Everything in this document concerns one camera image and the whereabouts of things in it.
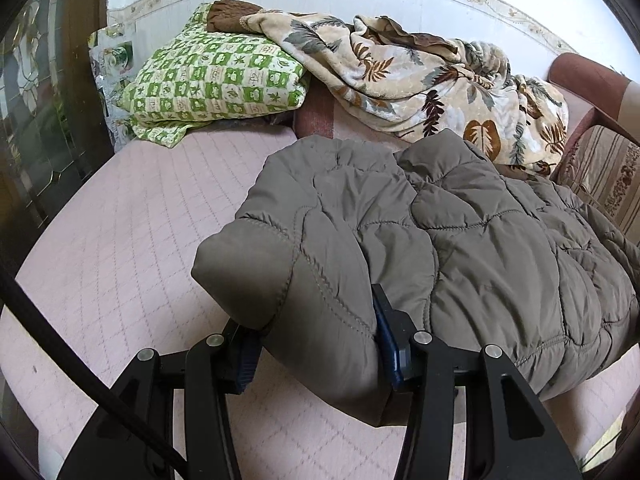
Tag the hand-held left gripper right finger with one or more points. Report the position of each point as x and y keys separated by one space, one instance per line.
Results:
x=387 y=350

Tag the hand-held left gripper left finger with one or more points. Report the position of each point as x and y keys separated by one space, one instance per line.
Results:
x=246 y=370

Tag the grey quilted jacket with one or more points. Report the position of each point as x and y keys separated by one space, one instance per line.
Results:
x=450 y=240

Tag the reddish sofa cushion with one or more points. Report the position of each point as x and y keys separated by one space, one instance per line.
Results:
x=315 y=115

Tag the leaf print blanket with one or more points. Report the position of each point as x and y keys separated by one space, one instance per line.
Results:
x=400 y=75

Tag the striped sofa cushion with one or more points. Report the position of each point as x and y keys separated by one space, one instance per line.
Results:
x=610 y=170

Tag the green checkered pillow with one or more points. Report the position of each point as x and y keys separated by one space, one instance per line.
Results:
x=215 y=75

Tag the wooden glass door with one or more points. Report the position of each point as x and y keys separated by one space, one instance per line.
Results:
x=40 y=110

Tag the pink sofa backrest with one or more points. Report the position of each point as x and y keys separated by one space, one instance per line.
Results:
x=585 y=75

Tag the clear printed plastic bag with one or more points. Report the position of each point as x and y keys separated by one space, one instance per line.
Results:
x=112 y=55

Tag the brown cloth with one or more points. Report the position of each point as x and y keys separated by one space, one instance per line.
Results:
x=230 y=12

